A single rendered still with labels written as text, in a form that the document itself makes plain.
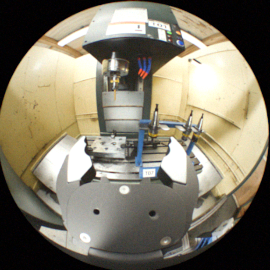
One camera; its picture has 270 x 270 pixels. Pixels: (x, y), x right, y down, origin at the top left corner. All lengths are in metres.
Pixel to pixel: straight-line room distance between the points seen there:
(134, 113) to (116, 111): 0.22
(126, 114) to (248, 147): 1.34
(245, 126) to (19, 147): 2.02
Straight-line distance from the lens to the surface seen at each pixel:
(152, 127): 0.37
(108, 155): 0.59
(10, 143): 1.11
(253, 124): 0.91
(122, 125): 1.00
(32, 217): 0.43
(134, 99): 0.91
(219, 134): 1.00
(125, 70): 0.47
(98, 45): 0.44
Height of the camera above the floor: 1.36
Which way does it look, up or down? 29 degrees down
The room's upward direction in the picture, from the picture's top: 2 degrees clockwise
